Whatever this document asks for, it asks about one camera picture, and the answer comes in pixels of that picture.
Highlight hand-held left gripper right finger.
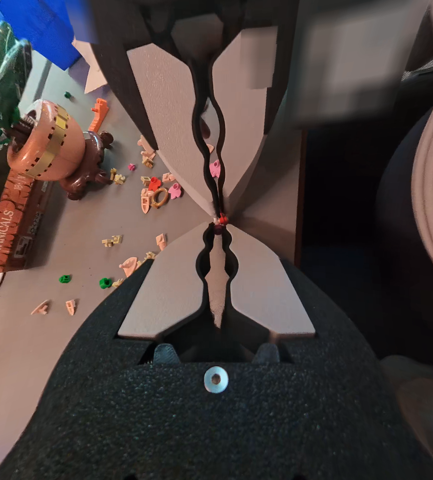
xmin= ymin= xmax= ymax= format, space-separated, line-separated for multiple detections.
xmin=221 ymin=224 xmax=317 ymax=343

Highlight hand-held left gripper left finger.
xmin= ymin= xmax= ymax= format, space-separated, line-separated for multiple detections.
xmin=118 ymin=221 xmax=213 ymax=341

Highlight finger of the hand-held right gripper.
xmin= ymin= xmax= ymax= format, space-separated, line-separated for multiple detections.
xmin=211 ymin=25 xmax=279 ymax=217
xmin=126 ymin=43 xmax=221 ymax=217

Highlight person's left forearm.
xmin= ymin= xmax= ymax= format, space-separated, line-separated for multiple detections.
xmin=381 ymin=354 xmax=433 ymax=480

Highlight grey desk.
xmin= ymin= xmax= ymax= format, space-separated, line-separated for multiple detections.
xmin=0 ymin=15 xmax=307 ymax=480

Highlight white paper sheet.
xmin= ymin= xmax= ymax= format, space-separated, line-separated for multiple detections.
xmin=72 ymin=37 xmax=107 ymax=94

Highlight scattered pale pink brick petals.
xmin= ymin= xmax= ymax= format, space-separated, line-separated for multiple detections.
xmin=31 ymin=135 xmax=217 ymax=316

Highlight orange brick piece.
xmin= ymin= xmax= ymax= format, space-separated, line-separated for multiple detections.
xmin=89 ymin=98 xmax=110 ymax=133

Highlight blue box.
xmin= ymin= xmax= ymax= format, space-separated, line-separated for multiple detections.
xmin=0 ymin=0 xmax=102 ymax=71

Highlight scattered tan brick bits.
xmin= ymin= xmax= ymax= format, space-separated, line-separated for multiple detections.
xmin=102 ymin=157 xmax=157 ymax=289

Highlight brick plant model with pot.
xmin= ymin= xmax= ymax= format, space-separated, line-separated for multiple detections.
xmin=0 ymin=20 xmax=114 ymax=201

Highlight brown printed toy box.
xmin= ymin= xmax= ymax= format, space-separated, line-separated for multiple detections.
xmin=0 ymin=165 xmax=54 ymax=295

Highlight gold brick ring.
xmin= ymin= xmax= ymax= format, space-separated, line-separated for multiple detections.
xmin=150 ymin=187 xmax=170 ymax=209

